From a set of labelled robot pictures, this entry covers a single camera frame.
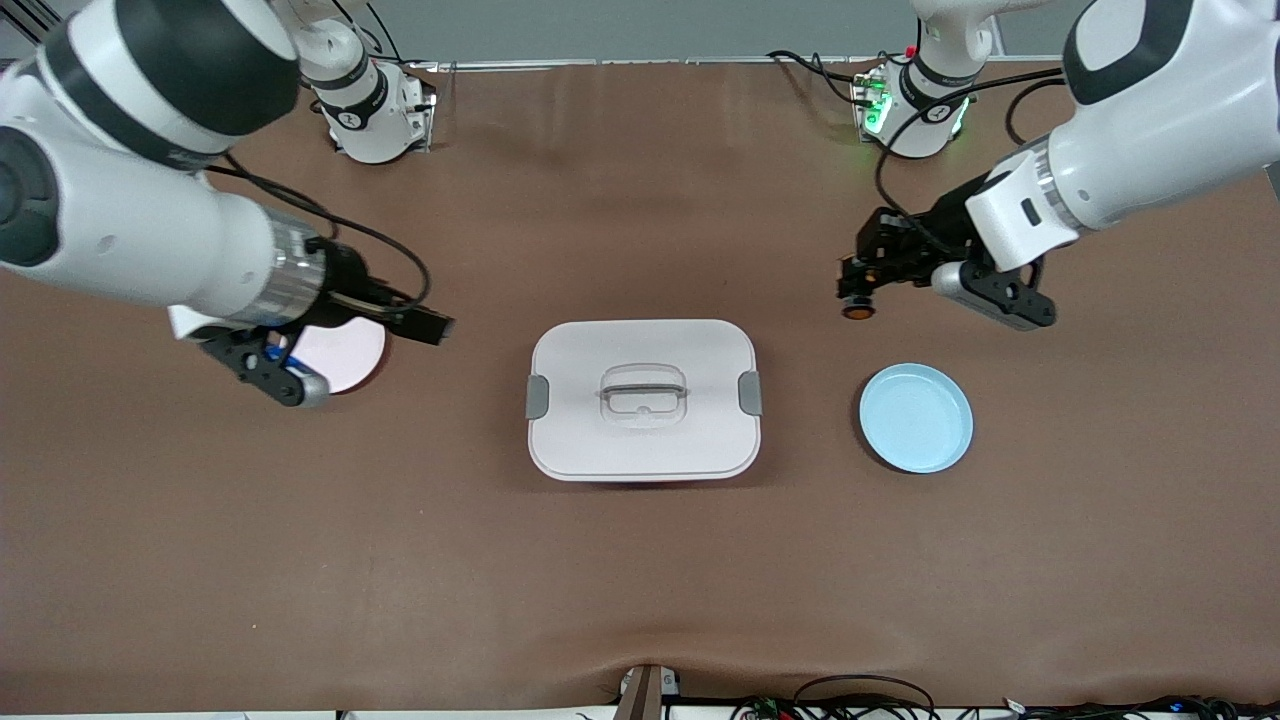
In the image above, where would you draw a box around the orange push-button switch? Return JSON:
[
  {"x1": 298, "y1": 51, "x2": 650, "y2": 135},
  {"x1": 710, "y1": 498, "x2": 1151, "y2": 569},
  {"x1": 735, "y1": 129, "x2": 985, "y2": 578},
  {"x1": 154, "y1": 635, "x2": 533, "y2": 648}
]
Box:
[{"x1": 838, "y1": 262, "x2": 881, "y2": 322}]

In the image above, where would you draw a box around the white storage box with lid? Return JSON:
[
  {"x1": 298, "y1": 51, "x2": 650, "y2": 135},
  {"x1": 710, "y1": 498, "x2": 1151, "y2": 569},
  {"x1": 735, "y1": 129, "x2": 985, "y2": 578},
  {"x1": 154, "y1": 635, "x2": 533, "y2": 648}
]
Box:
[{"x1": 525, "y1": 319, "x2": 763, "y2": 483}]

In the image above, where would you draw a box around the pink round plate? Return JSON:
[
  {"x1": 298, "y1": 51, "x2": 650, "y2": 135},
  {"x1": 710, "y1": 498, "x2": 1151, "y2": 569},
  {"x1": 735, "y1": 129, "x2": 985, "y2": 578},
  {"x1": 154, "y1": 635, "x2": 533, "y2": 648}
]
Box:
[{"x1": 284, "y1": 317, "x2": 388, "y2": 396}]

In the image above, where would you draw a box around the light blue round plate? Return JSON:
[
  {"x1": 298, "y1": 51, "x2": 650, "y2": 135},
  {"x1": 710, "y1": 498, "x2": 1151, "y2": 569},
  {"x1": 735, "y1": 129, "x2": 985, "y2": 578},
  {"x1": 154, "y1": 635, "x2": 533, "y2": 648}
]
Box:
[{"x1": 859, "y1": 362, "x2": 974, "y2": 475}]

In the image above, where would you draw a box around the black arm base cable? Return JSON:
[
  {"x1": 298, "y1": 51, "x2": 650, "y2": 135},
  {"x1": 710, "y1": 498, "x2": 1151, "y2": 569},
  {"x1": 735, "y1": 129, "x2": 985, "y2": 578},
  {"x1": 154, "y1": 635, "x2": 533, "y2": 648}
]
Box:
[{"x1": 768, "y1": 48, "x2": 881, "y2": 106}]

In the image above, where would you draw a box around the silver table edge rail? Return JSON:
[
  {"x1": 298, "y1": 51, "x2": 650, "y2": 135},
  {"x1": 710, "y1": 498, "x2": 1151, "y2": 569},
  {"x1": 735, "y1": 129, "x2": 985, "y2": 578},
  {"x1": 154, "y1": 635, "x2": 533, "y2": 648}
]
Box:
[{"x1": 400, "y1": 52, "x2": 1071, "y2": 76}]

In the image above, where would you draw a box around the black looped cable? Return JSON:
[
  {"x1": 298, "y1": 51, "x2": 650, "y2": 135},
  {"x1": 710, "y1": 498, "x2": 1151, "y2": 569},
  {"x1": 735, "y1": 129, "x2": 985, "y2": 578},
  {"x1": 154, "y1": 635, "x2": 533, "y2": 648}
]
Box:
[{"x1": 793, "y1": 674, "x2": 937, "y2": 720}]

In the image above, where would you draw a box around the aluminium frame profile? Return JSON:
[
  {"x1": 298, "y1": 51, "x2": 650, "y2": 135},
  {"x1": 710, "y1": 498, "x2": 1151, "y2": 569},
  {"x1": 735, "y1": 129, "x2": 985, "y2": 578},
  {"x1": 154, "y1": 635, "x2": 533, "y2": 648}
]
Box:
[{"x1": 0, "y1": 0, "x2": 71, "y2": 63}]

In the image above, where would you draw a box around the brown post with metal bracket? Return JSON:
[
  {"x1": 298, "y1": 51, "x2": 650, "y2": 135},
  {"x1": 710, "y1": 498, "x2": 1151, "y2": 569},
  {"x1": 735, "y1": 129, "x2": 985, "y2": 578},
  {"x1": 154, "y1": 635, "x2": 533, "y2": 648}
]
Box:
[{"x1": 614, "y1": 664, "x2": 682, "y2": 720}]

